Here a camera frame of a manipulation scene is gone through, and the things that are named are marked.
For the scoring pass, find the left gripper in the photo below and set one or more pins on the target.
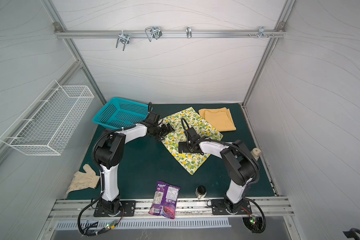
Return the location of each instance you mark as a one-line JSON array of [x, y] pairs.
[[165, 131]]

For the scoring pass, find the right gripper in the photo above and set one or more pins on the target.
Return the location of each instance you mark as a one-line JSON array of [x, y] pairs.
[[184, 146]]

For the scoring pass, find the green floral skirt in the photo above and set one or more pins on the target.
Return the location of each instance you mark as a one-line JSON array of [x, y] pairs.
[[191, 162]]

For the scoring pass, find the yellow skirt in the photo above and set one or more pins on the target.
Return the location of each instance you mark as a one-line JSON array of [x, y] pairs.
[[220, 119]]

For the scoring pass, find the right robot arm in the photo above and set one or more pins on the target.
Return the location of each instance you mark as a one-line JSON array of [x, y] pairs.
[[243, 170]]

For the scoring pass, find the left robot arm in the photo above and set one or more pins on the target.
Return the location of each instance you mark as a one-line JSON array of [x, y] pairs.
[[107, 153]]

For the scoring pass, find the green table mat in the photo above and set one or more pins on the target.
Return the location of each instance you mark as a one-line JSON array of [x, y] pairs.
[[146, 161]]

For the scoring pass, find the teal plastic basket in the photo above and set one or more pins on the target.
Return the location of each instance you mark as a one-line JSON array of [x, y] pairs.
[[121, 113]]

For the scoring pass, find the small black-lidded jar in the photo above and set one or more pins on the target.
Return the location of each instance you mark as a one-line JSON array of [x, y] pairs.
[[201, 192]]

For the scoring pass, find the small white bottle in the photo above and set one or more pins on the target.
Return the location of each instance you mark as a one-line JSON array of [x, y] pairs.
[[256, 152]]

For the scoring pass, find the purple snack bag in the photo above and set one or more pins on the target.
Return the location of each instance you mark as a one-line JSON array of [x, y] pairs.
[[165, 200]]

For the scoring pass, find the beige work glove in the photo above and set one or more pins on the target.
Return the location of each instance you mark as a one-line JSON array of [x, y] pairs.
[[84, 180]]

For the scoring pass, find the metal u-bolt clamp middle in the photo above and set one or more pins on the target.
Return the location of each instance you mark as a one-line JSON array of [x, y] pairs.
[[153, 32]]

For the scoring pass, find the metal u-bolt clamp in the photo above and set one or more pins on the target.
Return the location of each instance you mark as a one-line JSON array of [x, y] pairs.
[[123, 40], [153, 32]]

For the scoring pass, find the metal u-bolt clamp left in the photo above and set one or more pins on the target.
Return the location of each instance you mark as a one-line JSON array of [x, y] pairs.
[[123, 40]]

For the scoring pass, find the metal clamp right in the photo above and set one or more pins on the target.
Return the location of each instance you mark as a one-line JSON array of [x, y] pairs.
[[189, 32]]

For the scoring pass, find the aluminium cross bar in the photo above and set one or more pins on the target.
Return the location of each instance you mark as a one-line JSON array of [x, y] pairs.
[[167, 34]]

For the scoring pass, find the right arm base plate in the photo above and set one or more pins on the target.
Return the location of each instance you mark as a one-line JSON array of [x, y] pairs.
[[226, 207]]

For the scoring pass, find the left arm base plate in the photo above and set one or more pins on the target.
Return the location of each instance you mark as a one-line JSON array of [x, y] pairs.
[[125, 208]]

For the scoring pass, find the white wire basket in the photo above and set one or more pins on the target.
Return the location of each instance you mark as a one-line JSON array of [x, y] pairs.
[[46, 126]]

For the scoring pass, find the metal corner bracket bolts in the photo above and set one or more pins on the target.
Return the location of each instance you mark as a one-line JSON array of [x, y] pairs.
[[261, 34]]

